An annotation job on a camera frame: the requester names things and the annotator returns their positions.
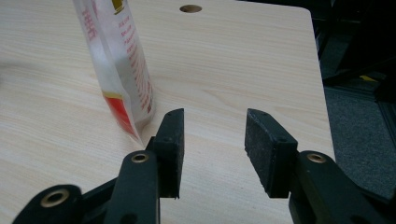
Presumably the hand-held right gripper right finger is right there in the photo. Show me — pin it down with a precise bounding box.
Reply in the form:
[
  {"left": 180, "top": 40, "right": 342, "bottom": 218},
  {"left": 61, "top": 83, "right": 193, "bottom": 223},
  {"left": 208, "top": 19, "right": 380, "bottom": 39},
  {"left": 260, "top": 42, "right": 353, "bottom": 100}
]
[{"left": 245, "top": 107, "right": 387, "bottom": 224}]

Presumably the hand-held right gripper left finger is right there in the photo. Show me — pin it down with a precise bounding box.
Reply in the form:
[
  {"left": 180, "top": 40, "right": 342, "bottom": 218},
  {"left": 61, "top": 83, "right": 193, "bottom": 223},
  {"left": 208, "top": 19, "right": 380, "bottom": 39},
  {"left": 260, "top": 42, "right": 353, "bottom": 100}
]
[{"left": 104, "top": 107, "right": 185, "bottom": 224}]

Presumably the white red-printed plastic bag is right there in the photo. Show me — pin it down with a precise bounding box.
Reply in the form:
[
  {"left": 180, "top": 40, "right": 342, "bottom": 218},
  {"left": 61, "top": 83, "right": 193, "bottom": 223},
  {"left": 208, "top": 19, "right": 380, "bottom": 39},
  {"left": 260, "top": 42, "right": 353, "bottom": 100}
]
[{"left": 72, "top": 0, "right": 157, "bottom": 147}]

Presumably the black metal stand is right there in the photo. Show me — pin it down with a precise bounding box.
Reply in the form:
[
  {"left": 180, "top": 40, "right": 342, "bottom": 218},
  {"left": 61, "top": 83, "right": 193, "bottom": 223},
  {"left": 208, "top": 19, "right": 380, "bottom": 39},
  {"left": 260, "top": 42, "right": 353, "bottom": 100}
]
[{"left": 322, "top": 46, "right": 396, "bottom": 104}]

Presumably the aluminium floor rail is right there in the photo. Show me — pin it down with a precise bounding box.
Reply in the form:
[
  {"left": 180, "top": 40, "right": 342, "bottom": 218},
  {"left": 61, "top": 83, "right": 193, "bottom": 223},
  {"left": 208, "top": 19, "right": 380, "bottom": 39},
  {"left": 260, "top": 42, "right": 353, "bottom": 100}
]
[{"left": 375, "top": 92, "right": 396, "bottom": 141}]

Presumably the round table cable hole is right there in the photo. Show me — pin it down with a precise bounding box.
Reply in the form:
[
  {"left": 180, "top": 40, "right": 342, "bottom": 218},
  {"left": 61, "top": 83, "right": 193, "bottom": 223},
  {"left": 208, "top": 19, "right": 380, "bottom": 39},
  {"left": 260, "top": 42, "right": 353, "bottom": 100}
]
[{"left": 179, "top": 4, "right": 203, "bottom": 14}]

